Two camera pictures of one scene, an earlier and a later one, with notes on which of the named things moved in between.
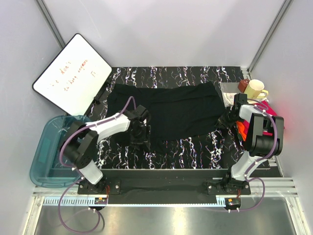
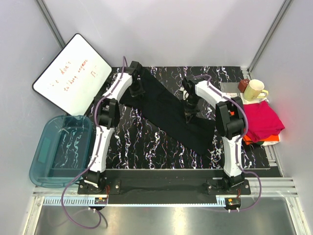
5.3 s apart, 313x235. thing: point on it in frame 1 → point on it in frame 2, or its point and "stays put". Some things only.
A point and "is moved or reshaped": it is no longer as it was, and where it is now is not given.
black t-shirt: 174,110 is moved or reshaped
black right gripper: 222,123 → 190,114
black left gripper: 145,139 → 139,92
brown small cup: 242,84 stays put
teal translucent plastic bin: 46,168 stays put
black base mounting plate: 164,186 stays put
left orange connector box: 100,200 stays put
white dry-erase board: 70,80 stays put
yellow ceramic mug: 254,89 stays put
